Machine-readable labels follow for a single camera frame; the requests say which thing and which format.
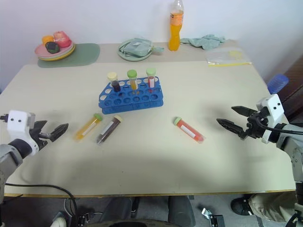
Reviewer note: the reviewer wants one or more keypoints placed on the khaki trouser leg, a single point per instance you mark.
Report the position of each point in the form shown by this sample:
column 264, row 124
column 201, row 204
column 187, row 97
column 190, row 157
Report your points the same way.
column 272, row 206

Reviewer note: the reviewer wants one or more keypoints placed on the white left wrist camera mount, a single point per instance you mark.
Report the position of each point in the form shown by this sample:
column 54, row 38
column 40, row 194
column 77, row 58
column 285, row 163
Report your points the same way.
column 17, row 121

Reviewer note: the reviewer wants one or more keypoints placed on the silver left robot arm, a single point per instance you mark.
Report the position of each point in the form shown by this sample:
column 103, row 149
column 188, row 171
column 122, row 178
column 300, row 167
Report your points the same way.
column 9, row 153

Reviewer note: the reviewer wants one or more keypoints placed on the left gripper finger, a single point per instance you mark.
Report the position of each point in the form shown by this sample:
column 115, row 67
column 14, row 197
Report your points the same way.
column 59, row 132
column 41, row 124

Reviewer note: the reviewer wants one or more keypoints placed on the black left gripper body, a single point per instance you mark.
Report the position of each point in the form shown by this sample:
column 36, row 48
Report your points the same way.
column 35, row 137

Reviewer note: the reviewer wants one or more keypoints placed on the pink toy fruit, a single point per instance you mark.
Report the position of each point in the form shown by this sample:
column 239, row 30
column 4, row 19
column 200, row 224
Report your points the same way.
column 62, row 39

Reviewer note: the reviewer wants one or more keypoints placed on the dark toy fruit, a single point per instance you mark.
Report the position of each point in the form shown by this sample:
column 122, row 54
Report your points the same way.
column 52, row 47

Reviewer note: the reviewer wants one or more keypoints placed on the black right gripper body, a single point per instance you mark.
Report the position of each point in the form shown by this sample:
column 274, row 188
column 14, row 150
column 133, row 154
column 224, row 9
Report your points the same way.
column 254, row 128

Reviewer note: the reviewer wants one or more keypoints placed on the orange toy fruit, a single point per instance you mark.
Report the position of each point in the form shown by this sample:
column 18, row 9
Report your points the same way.
column 47, row 39

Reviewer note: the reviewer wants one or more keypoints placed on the green placemat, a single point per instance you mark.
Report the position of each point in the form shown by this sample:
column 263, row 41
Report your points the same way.
column 82, row 54

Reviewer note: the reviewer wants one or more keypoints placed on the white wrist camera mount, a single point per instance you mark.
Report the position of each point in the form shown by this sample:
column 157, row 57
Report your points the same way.
column 272, row 106
column 17, row 121

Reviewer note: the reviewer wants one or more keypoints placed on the dark rounded shape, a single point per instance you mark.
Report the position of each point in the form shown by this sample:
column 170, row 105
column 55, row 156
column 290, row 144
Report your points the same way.
column 181, row 211

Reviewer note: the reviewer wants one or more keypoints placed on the brown wooden cabinet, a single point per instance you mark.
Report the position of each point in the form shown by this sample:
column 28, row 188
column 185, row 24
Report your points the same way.
column 293, row 78

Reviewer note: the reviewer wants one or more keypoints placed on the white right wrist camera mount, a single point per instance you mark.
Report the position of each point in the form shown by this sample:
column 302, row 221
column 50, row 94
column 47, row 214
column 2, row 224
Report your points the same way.
column 272, row 106

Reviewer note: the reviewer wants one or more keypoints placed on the blue test tube rack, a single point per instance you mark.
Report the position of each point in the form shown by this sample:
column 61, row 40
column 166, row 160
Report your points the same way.
column 132, row 100

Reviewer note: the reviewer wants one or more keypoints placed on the yellow tube, green cap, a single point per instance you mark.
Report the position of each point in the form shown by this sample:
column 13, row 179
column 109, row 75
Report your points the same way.
column 88, row 127
column 133, row 79

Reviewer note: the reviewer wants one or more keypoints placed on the light green cloth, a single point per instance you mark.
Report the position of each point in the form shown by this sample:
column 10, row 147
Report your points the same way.
column 206, row 41

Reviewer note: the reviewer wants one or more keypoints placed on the blue ribbed bottle cap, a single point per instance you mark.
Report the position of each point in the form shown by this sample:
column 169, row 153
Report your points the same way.
column 277, row 84

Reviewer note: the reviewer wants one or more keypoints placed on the clear zip bag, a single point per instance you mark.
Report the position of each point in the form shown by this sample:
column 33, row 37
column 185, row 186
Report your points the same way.
column 225, row 56

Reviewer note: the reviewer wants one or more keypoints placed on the light green plate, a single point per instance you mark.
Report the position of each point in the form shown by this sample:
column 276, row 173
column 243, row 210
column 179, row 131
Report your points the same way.
column 123, row 55

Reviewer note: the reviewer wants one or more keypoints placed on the orange-red tube, green cap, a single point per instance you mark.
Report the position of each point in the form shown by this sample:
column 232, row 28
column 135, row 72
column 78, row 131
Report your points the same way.
column 189, row 130

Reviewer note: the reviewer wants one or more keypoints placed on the pink plate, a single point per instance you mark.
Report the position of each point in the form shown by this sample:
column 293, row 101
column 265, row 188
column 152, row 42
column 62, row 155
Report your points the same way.
column 41, row 50

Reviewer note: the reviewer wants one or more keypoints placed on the white shoe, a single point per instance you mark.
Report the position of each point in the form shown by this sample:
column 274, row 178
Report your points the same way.
column 58, row 222

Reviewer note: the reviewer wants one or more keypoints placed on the green mesh pouch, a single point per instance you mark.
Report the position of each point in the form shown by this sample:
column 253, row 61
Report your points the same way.
column 137, row 47

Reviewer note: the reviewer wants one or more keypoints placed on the orange soda bottle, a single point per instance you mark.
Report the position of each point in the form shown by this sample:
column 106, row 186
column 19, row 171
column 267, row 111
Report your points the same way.
column 175, row 30

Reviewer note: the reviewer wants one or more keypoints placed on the stacked plates with fruit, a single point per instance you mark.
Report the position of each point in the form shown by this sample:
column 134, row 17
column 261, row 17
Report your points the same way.
column 67, row 54

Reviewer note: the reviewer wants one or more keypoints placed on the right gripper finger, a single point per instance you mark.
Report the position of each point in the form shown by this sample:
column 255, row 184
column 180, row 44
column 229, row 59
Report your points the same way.
column 229, row 126
column 243, row 110

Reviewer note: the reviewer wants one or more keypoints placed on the dark purple tube, cream cap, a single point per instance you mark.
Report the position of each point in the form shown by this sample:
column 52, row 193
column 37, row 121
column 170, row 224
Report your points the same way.
column 114, row 82

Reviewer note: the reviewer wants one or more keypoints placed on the metal caster bracket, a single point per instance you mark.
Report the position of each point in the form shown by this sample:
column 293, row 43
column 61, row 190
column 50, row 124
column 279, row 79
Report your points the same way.
column 211, row 217

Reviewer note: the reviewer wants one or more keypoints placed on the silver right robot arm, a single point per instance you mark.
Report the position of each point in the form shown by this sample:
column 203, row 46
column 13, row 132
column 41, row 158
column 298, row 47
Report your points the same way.
column 292, row 142

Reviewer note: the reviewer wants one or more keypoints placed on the dark brown tube, cream cap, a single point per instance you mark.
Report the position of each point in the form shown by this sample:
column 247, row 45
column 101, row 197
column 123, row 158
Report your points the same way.
column 110, row 128

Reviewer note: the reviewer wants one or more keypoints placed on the black shoe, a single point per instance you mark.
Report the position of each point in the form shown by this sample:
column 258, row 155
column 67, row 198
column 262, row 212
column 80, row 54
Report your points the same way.
column 240, row 206

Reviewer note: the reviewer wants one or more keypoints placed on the red tube, light green cap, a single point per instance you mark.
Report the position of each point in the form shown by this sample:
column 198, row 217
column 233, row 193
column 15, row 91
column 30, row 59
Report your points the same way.
column 151, row 78

